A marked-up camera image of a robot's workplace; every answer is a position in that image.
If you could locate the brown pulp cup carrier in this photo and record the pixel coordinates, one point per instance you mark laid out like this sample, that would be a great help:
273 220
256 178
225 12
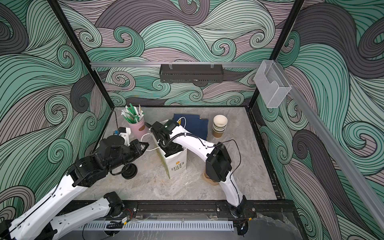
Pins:
206 178

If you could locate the stack of paper cups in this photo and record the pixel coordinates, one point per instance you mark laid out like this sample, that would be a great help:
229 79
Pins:
219 125

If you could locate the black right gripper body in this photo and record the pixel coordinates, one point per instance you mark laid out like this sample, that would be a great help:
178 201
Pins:
170 148

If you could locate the dark blue napkin stack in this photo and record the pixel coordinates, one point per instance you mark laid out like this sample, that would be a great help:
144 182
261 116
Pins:
194 124

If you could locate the black enclosure corner post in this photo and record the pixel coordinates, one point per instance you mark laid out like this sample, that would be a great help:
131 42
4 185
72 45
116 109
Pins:
55 6
287 27

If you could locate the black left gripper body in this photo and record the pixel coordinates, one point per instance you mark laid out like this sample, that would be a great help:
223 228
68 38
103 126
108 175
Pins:
131 153

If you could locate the black coffee cup lid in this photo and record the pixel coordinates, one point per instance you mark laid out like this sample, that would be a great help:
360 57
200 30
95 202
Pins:
130 172

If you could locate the clear acrylic wall holder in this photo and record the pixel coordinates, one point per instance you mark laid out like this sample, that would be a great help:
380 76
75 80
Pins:
272 82

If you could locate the pink straw holder cup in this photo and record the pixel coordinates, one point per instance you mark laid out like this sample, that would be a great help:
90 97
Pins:
138 129

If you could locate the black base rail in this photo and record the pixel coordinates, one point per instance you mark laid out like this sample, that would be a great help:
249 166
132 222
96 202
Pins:
218 207

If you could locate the bundle of wrapped straws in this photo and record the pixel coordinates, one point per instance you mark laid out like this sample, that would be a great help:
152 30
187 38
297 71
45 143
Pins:
132 114

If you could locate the grey aluminium rail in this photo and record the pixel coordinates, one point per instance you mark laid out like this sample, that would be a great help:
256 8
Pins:
139 64

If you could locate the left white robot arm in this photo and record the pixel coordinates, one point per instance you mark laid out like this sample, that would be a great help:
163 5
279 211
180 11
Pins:
42 222

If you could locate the black enclosure corner post right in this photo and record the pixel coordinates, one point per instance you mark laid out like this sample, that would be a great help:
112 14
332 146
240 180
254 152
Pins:
287 27

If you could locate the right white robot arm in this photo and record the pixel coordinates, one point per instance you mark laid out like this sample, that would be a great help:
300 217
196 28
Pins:
216 156

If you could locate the white paper takeout bag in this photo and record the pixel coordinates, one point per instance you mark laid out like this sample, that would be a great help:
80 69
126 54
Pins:
174 162

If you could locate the black wall-mounted tray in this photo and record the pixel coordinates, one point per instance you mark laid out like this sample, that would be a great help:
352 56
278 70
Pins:
191 74

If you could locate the black enclosure corner post left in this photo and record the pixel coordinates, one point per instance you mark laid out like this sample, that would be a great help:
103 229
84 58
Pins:
55 6

